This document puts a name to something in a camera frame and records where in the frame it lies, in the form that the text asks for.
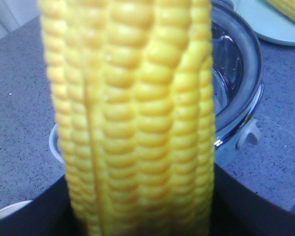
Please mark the pale green plate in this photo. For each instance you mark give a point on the pale green plate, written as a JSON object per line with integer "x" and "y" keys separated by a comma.
{"x": 266, "y": 21}

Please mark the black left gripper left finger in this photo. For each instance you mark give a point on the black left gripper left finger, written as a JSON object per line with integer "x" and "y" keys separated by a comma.
{"x": 50, "y": 214}

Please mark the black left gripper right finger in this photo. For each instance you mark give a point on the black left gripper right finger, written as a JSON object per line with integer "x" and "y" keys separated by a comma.
{"x": 234, "y": 203}

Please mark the grey curtain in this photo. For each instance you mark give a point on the grey curtain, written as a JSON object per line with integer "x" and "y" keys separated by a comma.
{"x": 15, "y": 13}

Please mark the white plate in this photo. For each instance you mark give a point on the white plate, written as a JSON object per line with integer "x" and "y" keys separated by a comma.
{"x": 11, "y": 209}

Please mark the tall yellow corn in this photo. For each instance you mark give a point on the tall yellow corn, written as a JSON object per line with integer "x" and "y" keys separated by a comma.
{"x": 141, "y": 199}

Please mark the yellow corn cob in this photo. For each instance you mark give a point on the yellow corn cob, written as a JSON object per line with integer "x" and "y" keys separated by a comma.
{"x": 287, "y": 7}

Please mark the pale green electric pot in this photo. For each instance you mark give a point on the pale green electric pot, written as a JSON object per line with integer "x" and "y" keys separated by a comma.
{"x": 236, "y": 86}

